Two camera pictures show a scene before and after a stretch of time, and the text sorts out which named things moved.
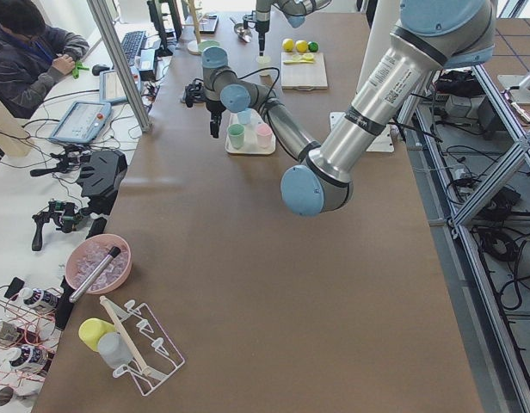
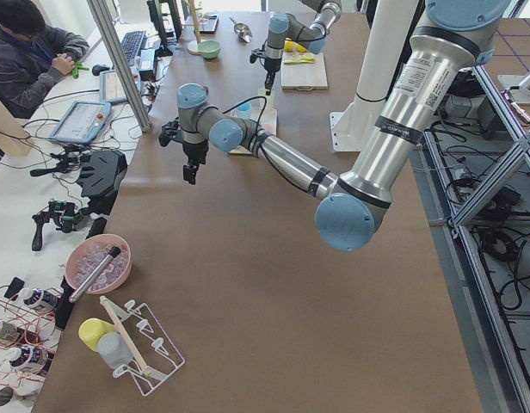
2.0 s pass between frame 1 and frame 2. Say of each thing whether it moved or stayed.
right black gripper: moved
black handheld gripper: stayed
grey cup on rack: stayed
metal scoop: stayed
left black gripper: moved
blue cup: stayed
